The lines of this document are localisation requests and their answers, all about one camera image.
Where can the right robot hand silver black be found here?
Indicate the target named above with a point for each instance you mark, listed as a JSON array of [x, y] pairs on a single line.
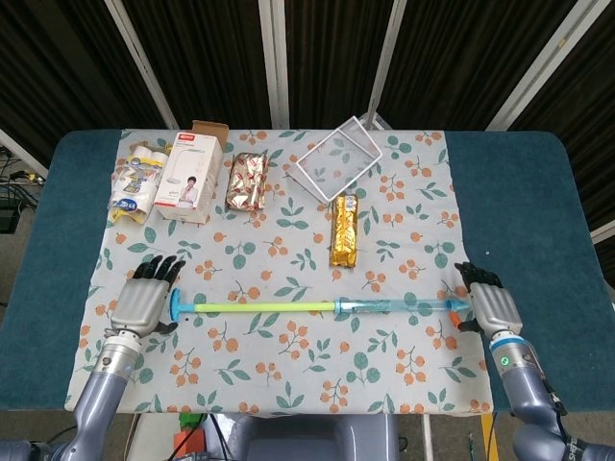
[[495, 309]]

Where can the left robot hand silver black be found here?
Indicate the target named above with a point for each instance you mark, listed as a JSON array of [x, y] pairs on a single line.
[[139, 307]]

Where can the black box on floor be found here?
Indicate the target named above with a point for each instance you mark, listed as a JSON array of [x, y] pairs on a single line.
[[8, 216]]

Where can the floral leaf print tablecloth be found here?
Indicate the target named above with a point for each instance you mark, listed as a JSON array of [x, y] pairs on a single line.
[[288, 374]]

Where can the plastic pack of white rolls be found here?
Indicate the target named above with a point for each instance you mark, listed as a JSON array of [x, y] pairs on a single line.
[[134, 182]]

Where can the orange toy carrot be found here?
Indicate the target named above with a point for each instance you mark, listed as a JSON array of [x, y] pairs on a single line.
[[189, 434]]

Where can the white table leg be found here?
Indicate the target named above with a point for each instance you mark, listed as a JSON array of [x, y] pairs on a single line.
[[137, 437], [427, 437]]

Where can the long gold foil snack pack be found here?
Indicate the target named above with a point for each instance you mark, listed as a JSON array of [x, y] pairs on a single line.
[[344, 235]]

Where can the teal felt table cover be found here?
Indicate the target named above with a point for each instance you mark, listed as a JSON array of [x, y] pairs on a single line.
[[519, 192]]

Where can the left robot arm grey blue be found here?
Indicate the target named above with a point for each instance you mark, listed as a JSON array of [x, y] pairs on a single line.
[[103, 394]]

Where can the white metal frame post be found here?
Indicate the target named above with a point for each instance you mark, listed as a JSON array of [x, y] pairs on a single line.
[[605, 233], [142, 62], [24, 154], [276, 62], [540, 62], [390, 48]]

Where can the gold red foil snack pack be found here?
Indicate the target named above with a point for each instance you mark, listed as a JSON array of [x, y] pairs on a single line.
[[247, 182]]

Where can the teal telescopic stick toy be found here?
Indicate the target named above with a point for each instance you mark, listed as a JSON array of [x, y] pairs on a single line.
[[264, 307]]

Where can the white desk lamp box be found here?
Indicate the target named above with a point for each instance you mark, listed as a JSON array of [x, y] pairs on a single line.
[[187, 177]]

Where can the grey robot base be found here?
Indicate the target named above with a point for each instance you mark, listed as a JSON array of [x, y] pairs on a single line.
[[312, 439]]

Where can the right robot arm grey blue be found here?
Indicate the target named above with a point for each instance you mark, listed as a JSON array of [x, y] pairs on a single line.
[[528, 394]]

